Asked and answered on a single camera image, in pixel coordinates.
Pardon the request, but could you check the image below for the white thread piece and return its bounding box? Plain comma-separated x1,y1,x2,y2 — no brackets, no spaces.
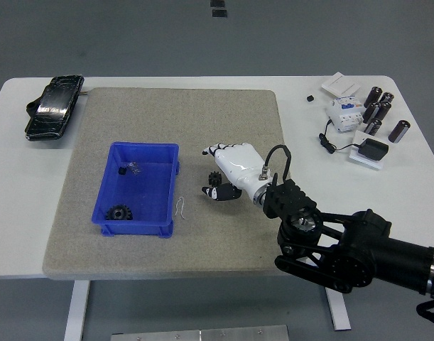
175,197,188,220

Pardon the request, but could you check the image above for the large black gear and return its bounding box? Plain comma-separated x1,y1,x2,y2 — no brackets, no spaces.
105,205,134,221

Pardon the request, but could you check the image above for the white switch panel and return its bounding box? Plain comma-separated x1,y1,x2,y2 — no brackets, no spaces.
321,72,362,99

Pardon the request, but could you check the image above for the white circuit breaker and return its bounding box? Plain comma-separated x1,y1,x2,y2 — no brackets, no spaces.
325,94,365,134

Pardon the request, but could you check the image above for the silver metal plate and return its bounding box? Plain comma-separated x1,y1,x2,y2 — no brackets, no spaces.
111,325,288,341

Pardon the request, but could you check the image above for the white flat plate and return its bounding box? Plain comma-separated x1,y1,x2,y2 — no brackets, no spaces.
348,129,384,171

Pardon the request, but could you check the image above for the white table leg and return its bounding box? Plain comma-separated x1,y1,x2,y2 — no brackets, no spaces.
322,286,352,331
63,279,91,341

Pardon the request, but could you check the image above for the black pouch case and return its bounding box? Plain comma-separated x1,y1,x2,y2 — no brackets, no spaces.
23,74,85,142

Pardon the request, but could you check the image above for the black power adapter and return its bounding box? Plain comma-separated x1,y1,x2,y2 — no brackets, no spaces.
358,138,389,161

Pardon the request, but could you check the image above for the black adapter cord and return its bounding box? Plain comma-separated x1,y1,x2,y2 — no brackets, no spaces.
318,119,362,155

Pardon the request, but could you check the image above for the blue plastic box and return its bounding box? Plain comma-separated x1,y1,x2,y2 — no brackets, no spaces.
92,141,181,238

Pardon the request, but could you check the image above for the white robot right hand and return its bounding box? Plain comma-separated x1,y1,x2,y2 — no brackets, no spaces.
201,142,271,207

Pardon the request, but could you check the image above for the grey-brown felt mat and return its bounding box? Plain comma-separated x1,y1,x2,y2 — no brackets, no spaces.
42,87,307,280

